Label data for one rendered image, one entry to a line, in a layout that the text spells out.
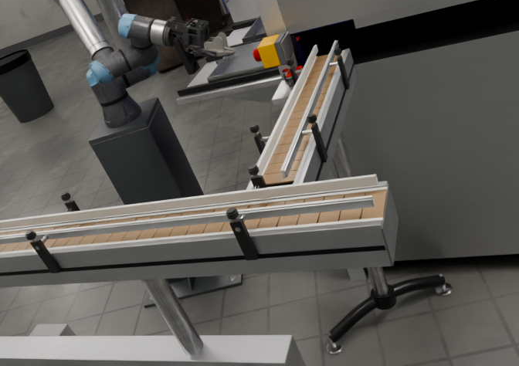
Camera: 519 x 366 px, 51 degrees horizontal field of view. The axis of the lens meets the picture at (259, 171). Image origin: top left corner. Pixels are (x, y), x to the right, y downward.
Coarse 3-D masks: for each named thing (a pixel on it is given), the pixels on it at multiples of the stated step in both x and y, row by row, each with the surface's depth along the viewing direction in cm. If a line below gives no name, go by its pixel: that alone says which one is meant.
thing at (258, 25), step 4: (256, 20) 227; (260, 20) 231; (256, 24) 226; (260, 24) 230; (252, 28) 221; (256, 28) 226; (260, 28) 227; (264, 28) 225; (248, 32) 217; (252, 32) 221; (256, 32) 223; (260, 32) 221; (264, 32) 208; (244, 36) 213; (248, 36) 216; (252, 36) 209; (256, 36) 209; (260, 36) 208; (264, 36) 208; (244, 40) 211; (248, 40) 211; (252, 40) 210
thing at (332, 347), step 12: (432, 276) 189; (372, 288) 188; (396, 288) 185; (408, 288) 185; (420, 288) 187; (444, 288) 192; (372, 300) 184; (384, 300) 181; (396, 300) 185; (360, 312) 183; (348, 324) 184; (336, 336) 184; (336, 348) 187
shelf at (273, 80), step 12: (240, 36) 227; (204, 72) 204; (192, 84) 196; (240, 84) 180; (252, 84) 176; (264, 84) 175; (276, 84) 174; (180, 96) 190; (192, 96) 186; (204, 96) 184; (216, 96) 183
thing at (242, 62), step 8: (232, 48) 205; (240, 48) 204; (248, 48) 203; (224, 56) 199; (232, 56) 206; (240, 56) 204; (248, 56) 201; (224, 64) 198; (232, 64) 199; (240, 64) 196; (248, 64) 193; (256, 64) 190; (216, 72) 192; (224, 72) 195; (232, 72) 182; (240, 72) 181; (248, 72) 180; (208, 80) 186; (216, 80) 185
